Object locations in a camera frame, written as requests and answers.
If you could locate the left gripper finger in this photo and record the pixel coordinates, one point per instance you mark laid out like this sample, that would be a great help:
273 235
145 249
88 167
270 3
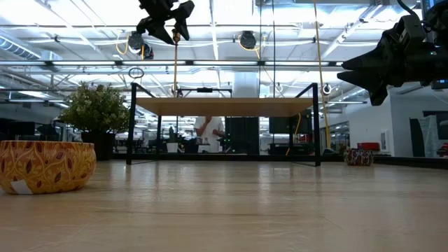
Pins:
155 26
183 17

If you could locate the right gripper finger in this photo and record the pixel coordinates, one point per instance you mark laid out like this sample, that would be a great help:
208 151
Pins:
371 82
367 63

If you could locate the white tealight candle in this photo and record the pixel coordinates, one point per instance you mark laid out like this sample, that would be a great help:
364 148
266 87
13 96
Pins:
45 164

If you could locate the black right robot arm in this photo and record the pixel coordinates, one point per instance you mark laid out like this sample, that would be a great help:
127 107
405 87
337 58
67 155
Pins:
441 21

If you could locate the yellow tealight candle rear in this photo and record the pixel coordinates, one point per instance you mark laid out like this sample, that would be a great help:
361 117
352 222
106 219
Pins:
358 157

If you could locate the red storage box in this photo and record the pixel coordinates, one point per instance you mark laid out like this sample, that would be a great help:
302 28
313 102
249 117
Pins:
368 146

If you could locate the wooden riser shelf black legs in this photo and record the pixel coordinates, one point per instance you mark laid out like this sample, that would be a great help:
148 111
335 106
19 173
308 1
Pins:
224 106

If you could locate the potted green white-flowered plant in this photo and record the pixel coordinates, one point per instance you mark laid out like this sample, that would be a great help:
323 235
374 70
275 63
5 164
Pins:
94 108

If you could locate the person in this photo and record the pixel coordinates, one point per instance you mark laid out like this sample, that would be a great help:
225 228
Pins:
209 133

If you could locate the small white plant pot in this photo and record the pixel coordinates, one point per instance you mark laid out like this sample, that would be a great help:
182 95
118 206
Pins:
171 147

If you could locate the black cabinet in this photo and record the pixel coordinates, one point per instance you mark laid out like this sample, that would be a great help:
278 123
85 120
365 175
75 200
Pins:
242 134

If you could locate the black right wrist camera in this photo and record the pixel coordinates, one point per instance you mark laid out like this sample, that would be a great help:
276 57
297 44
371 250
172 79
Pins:
412 29

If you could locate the black aluminium table frame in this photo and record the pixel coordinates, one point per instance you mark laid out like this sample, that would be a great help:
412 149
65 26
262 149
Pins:
413 161

